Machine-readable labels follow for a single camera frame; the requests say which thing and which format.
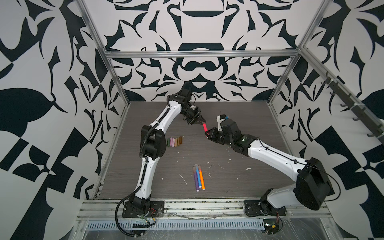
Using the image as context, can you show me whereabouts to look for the orange marker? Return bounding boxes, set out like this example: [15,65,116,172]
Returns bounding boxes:
[198,165,206,191]

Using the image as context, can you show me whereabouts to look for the purple marker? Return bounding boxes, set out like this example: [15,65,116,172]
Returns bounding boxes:
[193,167,200,192]

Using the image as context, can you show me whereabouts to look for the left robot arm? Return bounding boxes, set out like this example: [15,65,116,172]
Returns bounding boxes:
[130,90,206,208]

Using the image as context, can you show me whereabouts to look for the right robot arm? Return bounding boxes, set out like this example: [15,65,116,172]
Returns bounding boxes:
[205,115,332,216]

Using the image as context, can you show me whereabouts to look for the blue marker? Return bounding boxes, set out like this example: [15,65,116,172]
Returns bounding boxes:
[195,164,202,189]

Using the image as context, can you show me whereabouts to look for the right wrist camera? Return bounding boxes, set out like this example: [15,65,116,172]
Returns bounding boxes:
[217,115,229,132]

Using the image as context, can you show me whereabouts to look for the left black corrugated cable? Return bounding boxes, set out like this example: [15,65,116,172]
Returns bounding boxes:
[114,82,193,238]

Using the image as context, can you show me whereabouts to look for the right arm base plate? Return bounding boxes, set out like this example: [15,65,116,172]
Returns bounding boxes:
[244,200,270,217]

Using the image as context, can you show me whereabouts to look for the white slotted cable duct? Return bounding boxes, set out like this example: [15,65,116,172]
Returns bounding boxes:
[86,218,265,231]

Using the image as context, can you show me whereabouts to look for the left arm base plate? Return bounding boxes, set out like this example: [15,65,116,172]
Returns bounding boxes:
[122,201,165,218]

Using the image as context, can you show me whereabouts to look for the black hook rail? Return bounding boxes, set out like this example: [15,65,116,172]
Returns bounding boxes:
[322,72,384,145]

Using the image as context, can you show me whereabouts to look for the aluminium front rail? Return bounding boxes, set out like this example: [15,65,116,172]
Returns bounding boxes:
[71,197,271,221]

